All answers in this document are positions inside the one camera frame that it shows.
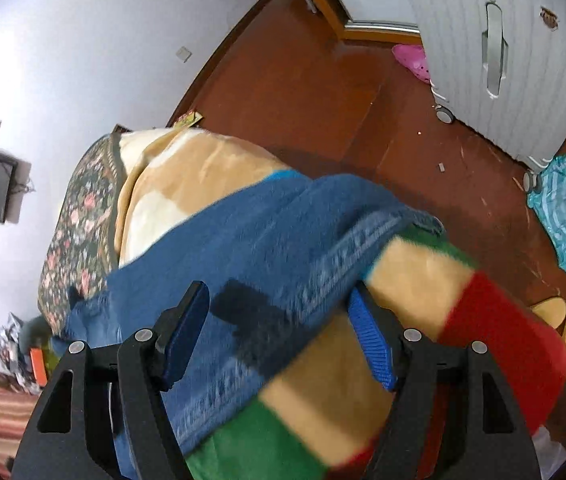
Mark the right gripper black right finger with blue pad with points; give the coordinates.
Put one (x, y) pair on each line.
(484, 437)

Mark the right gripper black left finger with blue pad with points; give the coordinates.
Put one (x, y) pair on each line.
(71, 432)

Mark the blue denim jacket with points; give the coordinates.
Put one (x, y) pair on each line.
(278, 258)

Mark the clutter pile of clothes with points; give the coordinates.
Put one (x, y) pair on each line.
(17, 337)

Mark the orange box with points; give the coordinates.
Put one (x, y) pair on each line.
(39, 370)

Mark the dark floral bedspread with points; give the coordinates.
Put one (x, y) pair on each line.
(82, 249)

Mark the pink croc shoe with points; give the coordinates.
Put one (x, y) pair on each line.
(413, 58)

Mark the white wardrobe with handle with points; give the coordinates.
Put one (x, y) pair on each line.
(499, 66)

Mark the white wall socket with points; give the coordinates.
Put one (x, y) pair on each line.
(183, 54)

